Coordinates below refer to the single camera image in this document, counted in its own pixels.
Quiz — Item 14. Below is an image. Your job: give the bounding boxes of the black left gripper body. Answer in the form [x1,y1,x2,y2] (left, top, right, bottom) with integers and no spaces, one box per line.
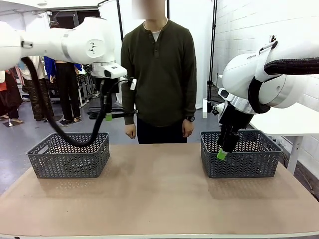
[99,79,116,115]

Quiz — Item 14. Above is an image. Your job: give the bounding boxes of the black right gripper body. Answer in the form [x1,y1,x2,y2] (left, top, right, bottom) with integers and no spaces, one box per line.
[218,103,254,140]

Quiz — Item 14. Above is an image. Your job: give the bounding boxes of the person's right forearm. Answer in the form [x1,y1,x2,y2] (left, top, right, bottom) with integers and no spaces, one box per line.
[121,82,138,125]

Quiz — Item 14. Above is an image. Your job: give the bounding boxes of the person's left forearm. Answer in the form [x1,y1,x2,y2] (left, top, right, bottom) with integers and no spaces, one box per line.
[183,82,197,122]

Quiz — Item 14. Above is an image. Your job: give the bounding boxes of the person's right hand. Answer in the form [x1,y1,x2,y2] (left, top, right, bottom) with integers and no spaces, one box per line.
[124,123,137,139]

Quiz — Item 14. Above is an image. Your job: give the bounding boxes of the person's left hand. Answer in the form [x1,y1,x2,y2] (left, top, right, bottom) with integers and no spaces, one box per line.
[181,120,195,138]

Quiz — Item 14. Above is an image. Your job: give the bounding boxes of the black tripod legs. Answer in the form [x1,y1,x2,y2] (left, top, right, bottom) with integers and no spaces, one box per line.
[87,107,138,120]

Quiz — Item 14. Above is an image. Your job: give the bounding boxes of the grey perforated plastic basket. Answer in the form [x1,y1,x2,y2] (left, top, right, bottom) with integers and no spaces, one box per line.
[200,129,284,179]
[26,132,111,179]

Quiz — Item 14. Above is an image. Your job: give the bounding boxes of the background workbench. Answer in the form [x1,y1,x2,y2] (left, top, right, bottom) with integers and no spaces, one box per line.
[76,72,100,108]

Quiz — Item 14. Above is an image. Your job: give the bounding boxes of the white table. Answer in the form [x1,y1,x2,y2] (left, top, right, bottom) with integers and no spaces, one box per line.
[216,74,319,175]

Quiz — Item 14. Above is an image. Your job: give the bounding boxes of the mannequin in blue top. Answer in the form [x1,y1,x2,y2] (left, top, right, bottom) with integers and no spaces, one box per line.
[43,56,83,125]

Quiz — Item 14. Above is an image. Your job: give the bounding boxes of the person's black trousers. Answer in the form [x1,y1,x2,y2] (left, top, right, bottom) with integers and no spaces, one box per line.
[137,117,188,144]

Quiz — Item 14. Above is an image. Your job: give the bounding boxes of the person in green sweater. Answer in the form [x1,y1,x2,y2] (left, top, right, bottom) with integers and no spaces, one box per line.
[121,18,197,127]

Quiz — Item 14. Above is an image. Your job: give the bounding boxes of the mannequin in cream sweater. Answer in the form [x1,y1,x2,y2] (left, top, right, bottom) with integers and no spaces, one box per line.
[21,56,54,121]

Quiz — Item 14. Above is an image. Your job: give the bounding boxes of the white backdrop screen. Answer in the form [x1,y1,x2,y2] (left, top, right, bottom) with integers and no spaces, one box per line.
[98,0,217,110]

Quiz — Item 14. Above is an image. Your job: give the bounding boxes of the black light stand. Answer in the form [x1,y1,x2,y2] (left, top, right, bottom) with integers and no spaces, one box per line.
[116,0,125,42]
[206,0,219,100]

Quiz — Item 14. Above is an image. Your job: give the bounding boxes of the black framed doorway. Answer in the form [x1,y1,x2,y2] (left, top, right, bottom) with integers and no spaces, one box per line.
[46,9,100,29]

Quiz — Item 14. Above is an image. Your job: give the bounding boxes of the mannequin in patterned clothes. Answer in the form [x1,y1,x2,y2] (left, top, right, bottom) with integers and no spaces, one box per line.
[0,71,23,125]

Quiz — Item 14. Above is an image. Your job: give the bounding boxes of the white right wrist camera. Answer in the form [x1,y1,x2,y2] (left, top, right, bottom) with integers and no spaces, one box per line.
[211,102,226,117]

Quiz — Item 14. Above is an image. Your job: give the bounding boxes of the thin black camera cable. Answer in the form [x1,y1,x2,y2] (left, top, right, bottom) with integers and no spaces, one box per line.
[106,77,133,100]

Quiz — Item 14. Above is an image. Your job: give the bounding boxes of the left arm black cable sleeve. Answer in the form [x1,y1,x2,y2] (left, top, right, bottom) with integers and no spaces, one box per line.
[21,56,110,147]

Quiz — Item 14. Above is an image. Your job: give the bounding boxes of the aluminium table frame rail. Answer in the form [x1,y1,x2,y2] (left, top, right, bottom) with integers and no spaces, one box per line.
[0,231,319,239]

